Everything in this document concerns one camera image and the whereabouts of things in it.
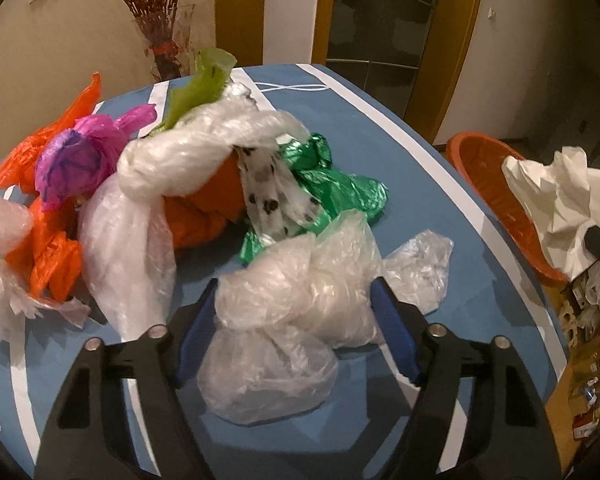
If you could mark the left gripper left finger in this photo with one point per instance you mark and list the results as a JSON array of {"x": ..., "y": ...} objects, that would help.
[{"x": 88, "y": 435}]

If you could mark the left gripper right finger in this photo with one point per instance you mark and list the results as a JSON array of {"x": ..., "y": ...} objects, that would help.
[{"x": 507, "y": 433}]

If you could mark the white knotted plastic bag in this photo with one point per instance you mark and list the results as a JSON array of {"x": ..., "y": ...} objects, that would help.
[{"x": 128, "y": 254}]

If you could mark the clear plastic bag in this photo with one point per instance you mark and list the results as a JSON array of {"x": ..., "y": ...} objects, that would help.
[{"x": 280, "y": 321}]

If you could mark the white translucent bag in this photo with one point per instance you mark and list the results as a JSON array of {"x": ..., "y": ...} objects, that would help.
[{"x": 15, "y": 303}]

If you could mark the white paper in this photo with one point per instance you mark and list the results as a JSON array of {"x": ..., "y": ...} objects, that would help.
[{"x": 562, "y": 200}]

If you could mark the orange plastic bag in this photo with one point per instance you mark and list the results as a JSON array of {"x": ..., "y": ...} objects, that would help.
[{"x": 50, "y": 257}]

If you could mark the white black-spotted plastic bag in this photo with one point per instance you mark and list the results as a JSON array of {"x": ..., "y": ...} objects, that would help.
[{"x": 277, "y": 206}]

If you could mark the dark green plastic bag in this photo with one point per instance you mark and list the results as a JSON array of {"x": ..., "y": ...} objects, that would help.
[{"x": 311, "y": 164}]

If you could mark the light green plastic bag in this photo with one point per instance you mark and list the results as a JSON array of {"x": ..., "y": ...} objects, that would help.
[{"x": 212, "y": 71}]

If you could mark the orange lined trash basket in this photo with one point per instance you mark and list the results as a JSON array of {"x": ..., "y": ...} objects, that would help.
[{"x": 479, "y": 160}]

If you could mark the blue white striped tablecloth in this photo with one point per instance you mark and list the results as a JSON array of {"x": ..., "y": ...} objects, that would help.
[{"x": 491, "y": 291}]

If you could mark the magenta purple plastic bag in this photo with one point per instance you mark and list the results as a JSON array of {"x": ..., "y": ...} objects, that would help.
[{"x": 80, "y": 158}]

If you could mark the glass vase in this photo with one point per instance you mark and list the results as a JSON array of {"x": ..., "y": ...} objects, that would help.
[{"x": 166, "y": 38}]

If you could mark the glass panel door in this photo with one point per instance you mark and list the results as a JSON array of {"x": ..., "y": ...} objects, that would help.
[{"x": 377, "y": 45}]

